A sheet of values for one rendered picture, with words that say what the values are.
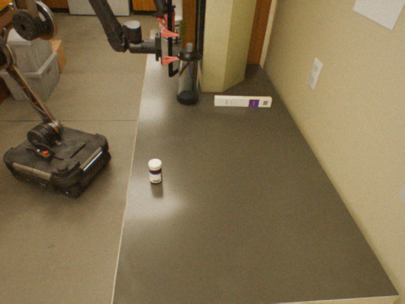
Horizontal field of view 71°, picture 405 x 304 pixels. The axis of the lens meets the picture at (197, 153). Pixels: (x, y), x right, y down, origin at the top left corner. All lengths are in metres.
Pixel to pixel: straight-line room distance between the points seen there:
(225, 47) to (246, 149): 0.52
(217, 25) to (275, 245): 0.95
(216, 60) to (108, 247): 1.30
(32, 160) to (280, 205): 1.83
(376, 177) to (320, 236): 0.24
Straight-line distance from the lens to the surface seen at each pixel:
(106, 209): 2.15
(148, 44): 1.27
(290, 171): 1.08
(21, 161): 2.36
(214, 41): 1.39
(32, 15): 1.85
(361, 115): 1.02
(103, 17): 1.28
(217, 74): 1.45
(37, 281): 1.98
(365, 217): 1.02
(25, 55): 3.37
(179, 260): 0.79
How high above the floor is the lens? 1.63
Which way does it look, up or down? 40 degrees down
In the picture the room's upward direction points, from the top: 4 degrees clockwise
